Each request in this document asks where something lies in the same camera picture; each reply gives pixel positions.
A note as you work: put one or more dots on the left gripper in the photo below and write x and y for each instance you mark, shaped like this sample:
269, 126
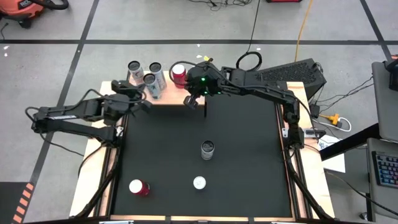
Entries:
119, 105

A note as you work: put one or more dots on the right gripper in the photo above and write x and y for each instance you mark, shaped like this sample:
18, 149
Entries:
203, 81

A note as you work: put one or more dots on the silver Celsius can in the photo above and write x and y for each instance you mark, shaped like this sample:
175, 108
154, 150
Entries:
152, 87

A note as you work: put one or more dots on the Celsius Peach Vibe can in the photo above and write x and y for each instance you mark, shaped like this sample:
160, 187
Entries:
136, 71

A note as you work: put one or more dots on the tall red Coca-Cola can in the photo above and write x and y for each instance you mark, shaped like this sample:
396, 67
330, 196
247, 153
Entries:
179, 75

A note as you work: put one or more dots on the Celsius Tropical Vibe can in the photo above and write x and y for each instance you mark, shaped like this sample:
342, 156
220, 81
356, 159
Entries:
158, 73

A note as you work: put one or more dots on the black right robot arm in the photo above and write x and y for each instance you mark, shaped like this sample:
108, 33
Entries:
264, 90

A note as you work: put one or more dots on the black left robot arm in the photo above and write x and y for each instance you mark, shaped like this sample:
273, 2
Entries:
74, 129

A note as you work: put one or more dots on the white Celsius can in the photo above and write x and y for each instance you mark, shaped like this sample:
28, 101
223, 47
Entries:
207, 150

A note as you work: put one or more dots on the black table mat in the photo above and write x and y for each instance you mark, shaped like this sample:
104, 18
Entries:
161, 155

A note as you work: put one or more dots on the Red Bull Sugarfree can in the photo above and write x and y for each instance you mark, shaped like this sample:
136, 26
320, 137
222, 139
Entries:
199, 183

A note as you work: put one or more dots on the short red soda can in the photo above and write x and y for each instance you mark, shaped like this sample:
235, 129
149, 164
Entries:
139, 187

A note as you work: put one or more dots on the black computer tower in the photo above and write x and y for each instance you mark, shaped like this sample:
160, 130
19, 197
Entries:
295, 74

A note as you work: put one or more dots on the black power adapter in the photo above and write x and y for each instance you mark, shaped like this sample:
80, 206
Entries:
314, 110

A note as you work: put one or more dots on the red box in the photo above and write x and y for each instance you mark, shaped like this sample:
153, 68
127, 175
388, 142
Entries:
283, 1

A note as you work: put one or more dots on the orange power splitter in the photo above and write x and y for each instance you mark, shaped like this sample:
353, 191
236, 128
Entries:
332, 119

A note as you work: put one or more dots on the orange shop vacuum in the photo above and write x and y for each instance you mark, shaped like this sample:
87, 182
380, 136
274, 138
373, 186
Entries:
18, 9

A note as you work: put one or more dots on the white paper sheet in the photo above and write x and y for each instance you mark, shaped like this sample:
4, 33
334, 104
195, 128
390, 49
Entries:
334, 161

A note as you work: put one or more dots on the black beam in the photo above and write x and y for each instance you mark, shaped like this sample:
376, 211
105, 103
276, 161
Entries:
351, 141

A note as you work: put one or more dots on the grey desk top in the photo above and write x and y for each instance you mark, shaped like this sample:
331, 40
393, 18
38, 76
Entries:
382, 199
385, 102

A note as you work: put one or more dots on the black desk device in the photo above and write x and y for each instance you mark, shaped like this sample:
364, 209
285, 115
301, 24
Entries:
394, 74

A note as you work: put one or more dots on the backlit keyboard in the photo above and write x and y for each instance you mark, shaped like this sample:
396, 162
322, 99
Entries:
387, 169

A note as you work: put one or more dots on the wooden shelf black frame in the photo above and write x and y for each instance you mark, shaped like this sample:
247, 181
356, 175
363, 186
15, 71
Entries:
174, 98

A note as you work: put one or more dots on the black frame strut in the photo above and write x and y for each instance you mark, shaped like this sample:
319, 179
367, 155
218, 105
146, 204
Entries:
306, 193
99, 186

